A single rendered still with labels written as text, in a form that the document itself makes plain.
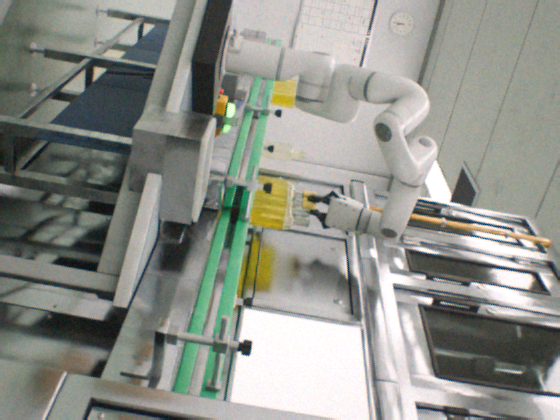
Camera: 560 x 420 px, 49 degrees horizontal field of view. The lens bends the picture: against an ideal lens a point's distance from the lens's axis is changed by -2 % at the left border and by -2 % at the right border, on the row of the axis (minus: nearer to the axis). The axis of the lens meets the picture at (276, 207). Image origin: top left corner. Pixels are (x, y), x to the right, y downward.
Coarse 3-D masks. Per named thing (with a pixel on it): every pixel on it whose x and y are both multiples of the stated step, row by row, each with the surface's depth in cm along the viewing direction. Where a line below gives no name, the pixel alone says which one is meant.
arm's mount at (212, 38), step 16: (208, 0) 165; (224, 0) 165; (208, 16) 163; (224, 16) 163; (208, 32) 160; (224, 32) 161; (208, 48) 158; (224, 48) 166; (192, 64) 157; (208, 64) 156; (192, 80) 162; (208, 80) 161; (192, 96) 169; (208, 96) 168; (208, 112) 175
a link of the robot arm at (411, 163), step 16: (384, 112) 154; (384, 128) 153; (400, 128) 152; (384, 144) 156; (400, 144) 153; (416, 144) 159; (432, 144) 160; (400, 160) 155; (416, 160) 156; (432, 160) 160; (400, 176) 159; (416, 176) 158
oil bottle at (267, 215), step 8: (256, 208) 180; (264, 208) 181; (272, 208) 182; (280, 208) 183; (288, 208) 184; (256, 216) 181; (264, 216) 181; (272, 216) 180; (280, 216) 180; (288, 216) 180; (248, 224) 182; (256, 224) 182; (264, 224) 182; (272, 224) 182; (280, 224) 181; (288, 224) 182
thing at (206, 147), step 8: (208, 128) 145; (208, 136) 141; (208, 144) 156; (200, 152) 140; (208, 152) 157; (200, 160) 141; (208, 160) 158; (200, 168) 141; (208, 168) 159; (200, 176) 142; (208, 176) 160; (200, 184) 143; (200, 192) 161; (200, 200) 158; (200, 208) 155; (192, 216) 148
